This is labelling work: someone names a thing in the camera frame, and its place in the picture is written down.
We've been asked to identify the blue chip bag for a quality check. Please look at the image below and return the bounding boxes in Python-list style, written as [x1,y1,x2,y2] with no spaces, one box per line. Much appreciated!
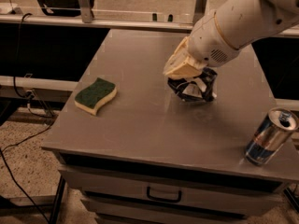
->
[167,68,218,102]

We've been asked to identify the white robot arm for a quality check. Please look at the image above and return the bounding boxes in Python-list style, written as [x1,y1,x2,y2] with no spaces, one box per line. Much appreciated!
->
[164,0,299,79]

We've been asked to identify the green and yellow sponge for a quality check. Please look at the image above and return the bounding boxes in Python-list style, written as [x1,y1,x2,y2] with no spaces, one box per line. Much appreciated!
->
[75,77,117,116]

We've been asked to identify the grey drawer cabinet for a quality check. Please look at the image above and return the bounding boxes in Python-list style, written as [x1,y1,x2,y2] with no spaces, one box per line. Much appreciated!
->
[44,30,299,224]

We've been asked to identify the silver blue energy drink can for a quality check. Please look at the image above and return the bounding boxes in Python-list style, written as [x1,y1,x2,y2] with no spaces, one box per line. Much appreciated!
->
[245,108,299,166]

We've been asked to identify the metal rail frame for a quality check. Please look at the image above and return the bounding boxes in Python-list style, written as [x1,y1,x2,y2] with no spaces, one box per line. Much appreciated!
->
[0,0,299,37]

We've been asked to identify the black drawer handle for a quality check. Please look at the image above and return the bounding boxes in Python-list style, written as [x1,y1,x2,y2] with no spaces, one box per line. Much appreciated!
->
[146,187,182,203]

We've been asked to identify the black cable on floor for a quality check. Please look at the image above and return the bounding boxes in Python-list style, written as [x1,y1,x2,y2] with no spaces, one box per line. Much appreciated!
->
[0,12,59,224]

